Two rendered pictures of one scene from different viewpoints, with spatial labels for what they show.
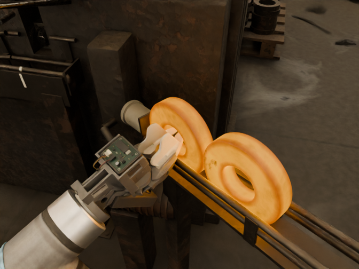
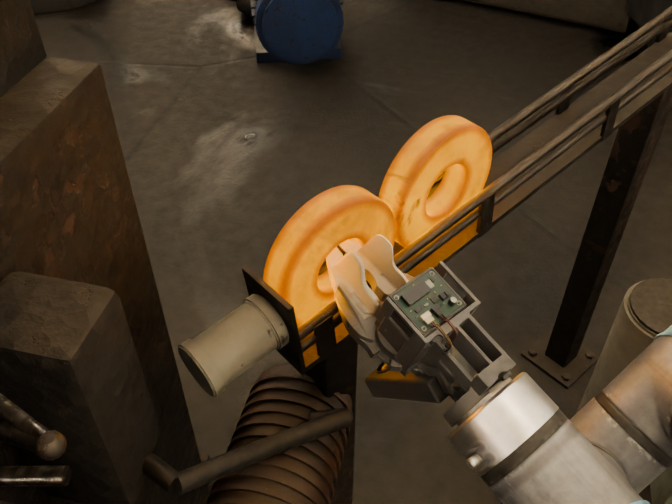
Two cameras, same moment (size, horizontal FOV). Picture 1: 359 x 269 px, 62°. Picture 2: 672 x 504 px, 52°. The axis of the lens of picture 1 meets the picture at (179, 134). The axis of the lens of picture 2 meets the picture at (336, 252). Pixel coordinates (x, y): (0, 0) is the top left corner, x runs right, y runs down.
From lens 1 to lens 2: 0.66 m
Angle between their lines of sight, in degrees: 62
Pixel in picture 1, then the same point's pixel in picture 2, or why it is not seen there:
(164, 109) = (325, 230)
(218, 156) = (422, 186)
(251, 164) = (464, 138)
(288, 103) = not seen: outside the picture
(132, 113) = (232, 348)
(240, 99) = not seen: outside the picture
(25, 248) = (595, 468)
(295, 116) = not seen: outside the picture
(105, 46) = (88, 313)
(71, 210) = (526, 390)
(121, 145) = (415, 293)
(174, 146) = (372, 255)
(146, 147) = (368, 298)
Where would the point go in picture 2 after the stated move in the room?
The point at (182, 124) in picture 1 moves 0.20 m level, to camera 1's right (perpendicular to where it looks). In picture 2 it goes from (363, 210) to (358, 101)
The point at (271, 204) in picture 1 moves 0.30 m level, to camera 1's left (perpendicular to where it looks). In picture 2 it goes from (485, 159) to (543, 379)
